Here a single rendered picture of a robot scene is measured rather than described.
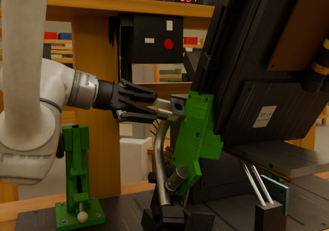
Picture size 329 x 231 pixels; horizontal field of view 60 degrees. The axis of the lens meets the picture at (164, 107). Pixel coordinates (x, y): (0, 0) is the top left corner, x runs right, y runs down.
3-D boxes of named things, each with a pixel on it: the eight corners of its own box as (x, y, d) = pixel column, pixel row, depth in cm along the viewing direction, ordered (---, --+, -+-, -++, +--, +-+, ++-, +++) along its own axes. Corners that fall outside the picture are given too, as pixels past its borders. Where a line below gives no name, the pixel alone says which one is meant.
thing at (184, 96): (266, 190, 102) (271, 96, 98) (191, 205, 91) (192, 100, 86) (235, 173, 119) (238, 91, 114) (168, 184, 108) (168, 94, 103)
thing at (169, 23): (183, 63, 94) (184, 16, 92) (134, 63, 88) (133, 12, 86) (169, 63, 106) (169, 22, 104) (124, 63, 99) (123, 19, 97)
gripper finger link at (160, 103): (152, 106, 80) (152, 104, 80) (174, 111, 83) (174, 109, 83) (157, 100, 78) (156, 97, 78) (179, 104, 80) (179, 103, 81)
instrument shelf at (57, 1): (296, 24, 109) (297, 13, 109) (41, 5, 75) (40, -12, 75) (253, 32, 132) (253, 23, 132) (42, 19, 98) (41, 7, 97)
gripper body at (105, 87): (97, 97, 66) (134, 105, 70) (99, 71, 71) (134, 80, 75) (89, 115, 71) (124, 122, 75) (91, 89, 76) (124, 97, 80)
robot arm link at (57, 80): (69, 81, 76) (61, 126, 69) (4, 65, 70) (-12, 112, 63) (78, 57, 67) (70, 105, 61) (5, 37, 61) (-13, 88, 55)
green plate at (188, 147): (217, 180, 73) (237, 101, 73) (190, 177, 70) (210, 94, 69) (195, 166, 83) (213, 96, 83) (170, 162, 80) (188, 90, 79)
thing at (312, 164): (342, 173, 65) (344, 160, 64) (289, 184, 58) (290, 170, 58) (237, 135, 100) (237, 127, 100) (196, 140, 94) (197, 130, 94)
